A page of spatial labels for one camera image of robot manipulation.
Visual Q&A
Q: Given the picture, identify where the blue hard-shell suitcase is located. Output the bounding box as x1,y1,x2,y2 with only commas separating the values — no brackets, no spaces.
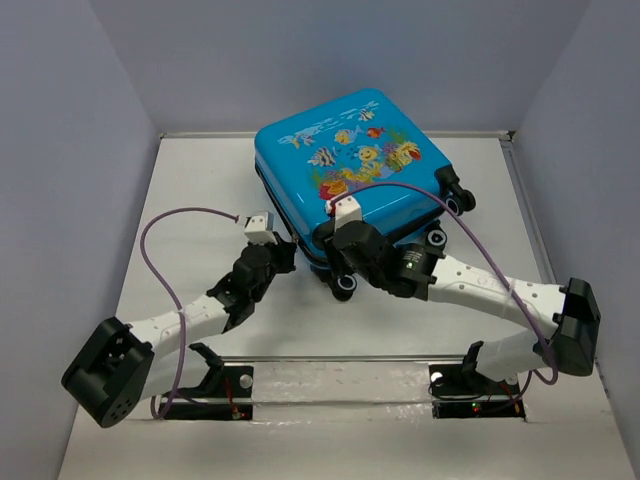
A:
254,89,476,301

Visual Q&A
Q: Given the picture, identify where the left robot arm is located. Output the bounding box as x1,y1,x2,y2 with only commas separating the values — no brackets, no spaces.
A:
61,235,297,428

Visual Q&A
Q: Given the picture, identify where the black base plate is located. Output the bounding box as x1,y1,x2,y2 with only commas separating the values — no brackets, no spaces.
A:
164,364,254,421
428,363,526,420

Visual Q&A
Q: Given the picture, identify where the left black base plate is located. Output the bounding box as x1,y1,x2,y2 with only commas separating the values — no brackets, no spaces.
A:
164,364,254,421

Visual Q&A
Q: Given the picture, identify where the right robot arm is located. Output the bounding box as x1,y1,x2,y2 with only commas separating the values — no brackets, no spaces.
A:
331,221,601,392

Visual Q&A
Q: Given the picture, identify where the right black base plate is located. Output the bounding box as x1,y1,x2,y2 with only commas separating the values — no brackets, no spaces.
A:
428,363,526,420

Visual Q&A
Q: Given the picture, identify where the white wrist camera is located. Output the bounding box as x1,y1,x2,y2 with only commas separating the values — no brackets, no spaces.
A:
325,195,363,232
244,211,277,245

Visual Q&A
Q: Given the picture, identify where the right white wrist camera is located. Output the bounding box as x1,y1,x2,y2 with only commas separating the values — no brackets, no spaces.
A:
325,195,363,232

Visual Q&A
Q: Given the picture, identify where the aluminium table rail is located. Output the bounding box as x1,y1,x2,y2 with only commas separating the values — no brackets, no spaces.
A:
102,353,599,365

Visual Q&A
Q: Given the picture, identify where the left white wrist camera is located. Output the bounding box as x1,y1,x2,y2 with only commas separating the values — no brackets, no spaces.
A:
244,211,277,245

